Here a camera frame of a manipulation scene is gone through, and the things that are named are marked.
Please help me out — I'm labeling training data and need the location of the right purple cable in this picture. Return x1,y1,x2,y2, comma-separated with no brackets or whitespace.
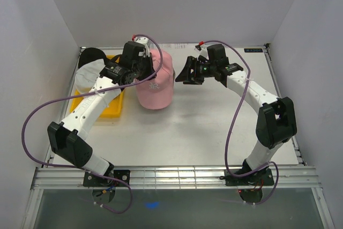
199,40,279,204

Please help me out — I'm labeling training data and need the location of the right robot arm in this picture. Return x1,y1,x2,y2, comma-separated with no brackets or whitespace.
175,41,297,184

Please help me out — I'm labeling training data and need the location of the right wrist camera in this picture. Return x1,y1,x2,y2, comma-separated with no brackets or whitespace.
195,41,208,63

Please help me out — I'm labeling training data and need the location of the paper label strip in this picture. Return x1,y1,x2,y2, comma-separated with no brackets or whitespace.
160,43,196,49

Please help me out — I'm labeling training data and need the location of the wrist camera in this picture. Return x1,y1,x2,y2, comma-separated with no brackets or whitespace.
132,35,150,56
195,41,208,63

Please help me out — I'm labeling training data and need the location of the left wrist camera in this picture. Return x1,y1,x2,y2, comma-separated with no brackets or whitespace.
132,35,150,56

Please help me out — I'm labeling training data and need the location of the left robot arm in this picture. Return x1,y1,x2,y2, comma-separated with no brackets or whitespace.
47,37,154,186

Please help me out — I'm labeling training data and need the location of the aluminium front rail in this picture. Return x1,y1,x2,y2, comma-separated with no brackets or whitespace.
31,165,322,190

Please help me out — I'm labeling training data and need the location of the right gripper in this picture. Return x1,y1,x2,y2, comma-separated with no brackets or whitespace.
175,56,216,85

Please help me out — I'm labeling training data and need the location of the pink cap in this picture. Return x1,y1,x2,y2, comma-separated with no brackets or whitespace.
136,50,174,110

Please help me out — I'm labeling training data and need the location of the purple cable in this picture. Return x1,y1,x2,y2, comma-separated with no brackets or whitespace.
199,40,279,204
21,34,165,215

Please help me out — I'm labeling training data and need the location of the white cap black brim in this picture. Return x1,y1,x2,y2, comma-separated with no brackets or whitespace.
74,47,107,94

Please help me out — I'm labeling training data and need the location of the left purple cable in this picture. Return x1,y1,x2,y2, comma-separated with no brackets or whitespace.
21,34,165,215

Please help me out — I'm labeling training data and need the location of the black corner label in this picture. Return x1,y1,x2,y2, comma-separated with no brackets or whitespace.
244,48,263,53

